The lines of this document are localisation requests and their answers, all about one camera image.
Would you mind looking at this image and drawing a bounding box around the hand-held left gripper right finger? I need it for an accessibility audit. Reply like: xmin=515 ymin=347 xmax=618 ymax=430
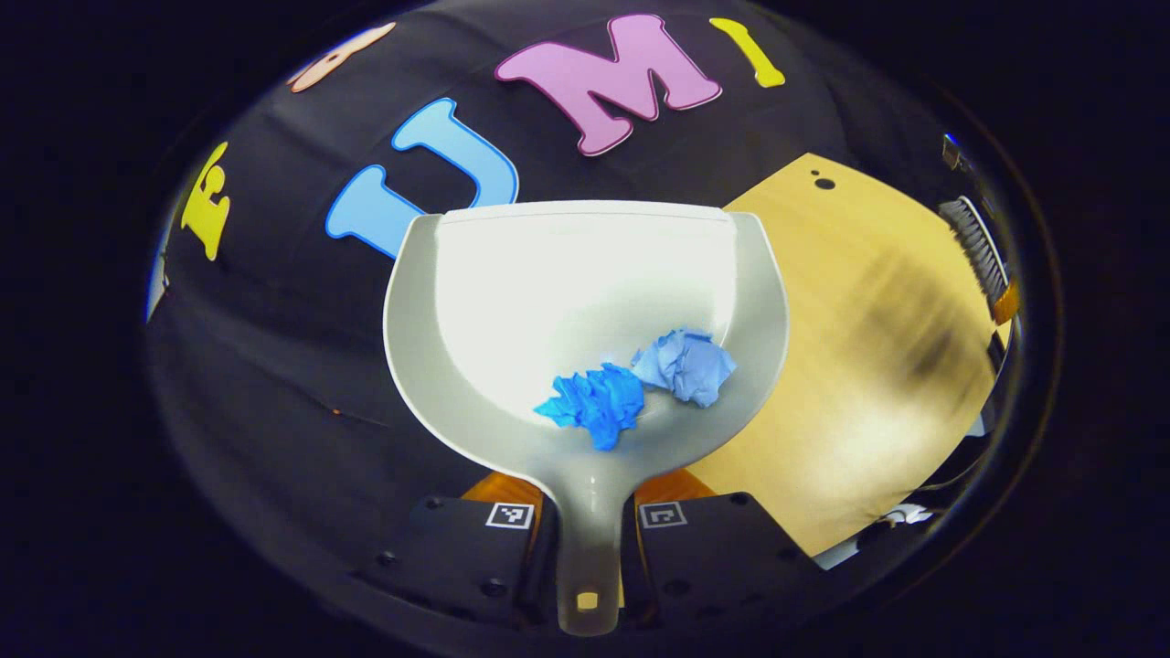
xmin=620 ymin=469 xmax=828 ymax=633

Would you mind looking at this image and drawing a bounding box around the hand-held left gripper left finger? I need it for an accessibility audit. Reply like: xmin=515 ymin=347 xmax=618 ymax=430
xmin=361 ymin=471 xmax=560 ymax=633

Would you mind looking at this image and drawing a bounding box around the small white broom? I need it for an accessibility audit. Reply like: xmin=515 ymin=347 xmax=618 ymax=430
xmin=937 ymin=195 xmax=1014 ymax=307

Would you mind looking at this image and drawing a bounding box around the light blue paper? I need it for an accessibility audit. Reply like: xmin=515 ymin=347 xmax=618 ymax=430
xmin=631 ymin=328 xmax=739 ymax=409

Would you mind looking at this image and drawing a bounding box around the dark blue paper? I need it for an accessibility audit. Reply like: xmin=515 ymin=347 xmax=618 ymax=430
xmin=533 ymin=362 xmax=647 ymax=452

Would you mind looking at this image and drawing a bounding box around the white dustpan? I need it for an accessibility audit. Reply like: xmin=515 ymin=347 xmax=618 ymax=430
xmin=382 ymin=199 xmax=791 ymax=639

